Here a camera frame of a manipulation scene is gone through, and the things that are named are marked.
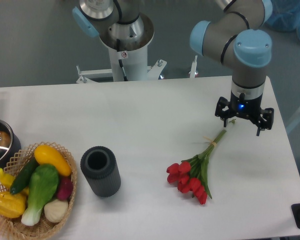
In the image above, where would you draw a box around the red tulip bouquet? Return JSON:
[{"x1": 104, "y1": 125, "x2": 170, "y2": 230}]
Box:
[{"x1": 166, "y1": 127, "x2": 229, "y2": 205}]

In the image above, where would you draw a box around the black cable on pedestal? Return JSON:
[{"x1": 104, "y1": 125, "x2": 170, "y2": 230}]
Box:
[{"x1": 115, "y1": 38, "x2": 129, "y2": 82}]

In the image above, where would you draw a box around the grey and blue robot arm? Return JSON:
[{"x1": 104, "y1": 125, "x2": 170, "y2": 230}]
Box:
[{"x1": 72, "y1": 0, "x2": 274, "y2": 131}]

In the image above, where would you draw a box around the yellow squash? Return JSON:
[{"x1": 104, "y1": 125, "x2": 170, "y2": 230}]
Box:
[{"x1": 34, "y1": 144, "x2": 72, "y2": 177}]

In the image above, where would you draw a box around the white garlic bulb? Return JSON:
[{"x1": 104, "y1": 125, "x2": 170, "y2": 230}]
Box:
[{"x1": 44, "y1": 199, "x2": 68, "y2": 223}]

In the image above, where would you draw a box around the green cucumber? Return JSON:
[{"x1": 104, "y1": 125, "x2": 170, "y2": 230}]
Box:
[{"x1": 9, "y1": 157, "x2": 39, "y2": 195}]

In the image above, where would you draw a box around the yellow banana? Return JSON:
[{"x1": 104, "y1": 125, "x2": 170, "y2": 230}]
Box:
[{"x1": 0, "y1": 168, "x2": 29, "y2": 196}]

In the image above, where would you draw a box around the blue plastic bag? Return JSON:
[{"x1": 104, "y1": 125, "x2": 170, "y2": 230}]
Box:
[{"x1": 265, "y1": 0, "x2": 300, "y2": 41}]

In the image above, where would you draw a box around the dark grey ribbed vase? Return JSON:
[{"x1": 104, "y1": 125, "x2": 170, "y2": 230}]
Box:
[{"x1": 80, "y1": 146, "x2": 121, "y2": 198}]

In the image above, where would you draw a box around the yellow pumpkin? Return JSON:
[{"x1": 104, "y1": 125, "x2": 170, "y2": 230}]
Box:
[{"x1": 0, "y1": 191, "x2": 27, "y2": 219}]

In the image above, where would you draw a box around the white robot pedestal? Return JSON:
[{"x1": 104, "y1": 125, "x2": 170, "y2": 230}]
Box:
[{"x1": 76, "y1": 47, "x2": 167, "y2": 84}]

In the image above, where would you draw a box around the green bok choy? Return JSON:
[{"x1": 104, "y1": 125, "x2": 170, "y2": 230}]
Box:
[{"x1": 21, "y1": 164, "x2": 59, "y2": 227}]

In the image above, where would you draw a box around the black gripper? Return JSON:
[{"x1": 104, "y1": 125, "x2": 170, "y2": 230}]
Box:
[{"x1": 214, "y1": 93, "x2": 274, "y2": 137}]

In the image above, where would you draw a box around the woven wicker basket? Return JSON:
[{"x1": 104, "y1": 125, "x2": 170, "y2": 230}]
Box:
[{"x1": 0, "y1": 142, "x2": 77, "y2": 240}]

